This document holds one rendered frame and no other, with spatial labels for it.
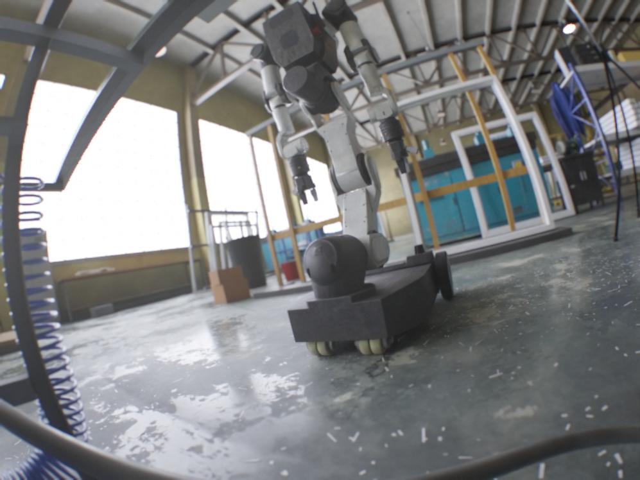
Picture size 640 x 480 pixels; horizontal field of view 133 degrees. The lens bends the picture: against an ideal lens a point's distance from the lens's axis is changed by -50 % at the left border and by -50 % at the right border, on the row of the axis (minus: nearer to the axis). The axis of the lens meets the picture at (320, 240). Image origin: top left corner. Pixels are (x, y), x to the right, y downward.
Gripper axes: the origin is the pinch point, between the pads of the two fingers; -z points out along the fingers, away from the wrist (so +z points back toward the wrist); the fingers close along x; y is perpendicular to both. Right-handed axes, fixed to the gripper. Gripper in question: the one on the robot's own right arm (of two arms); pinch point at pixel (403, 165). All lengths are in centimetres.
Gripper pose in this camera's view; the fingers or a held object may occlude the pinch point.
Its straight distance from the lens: 110.2
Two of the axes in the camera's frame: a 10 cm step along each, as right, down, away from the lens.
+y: -8.5, 2.2, 4.8
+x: 4.3, -2.7, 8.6
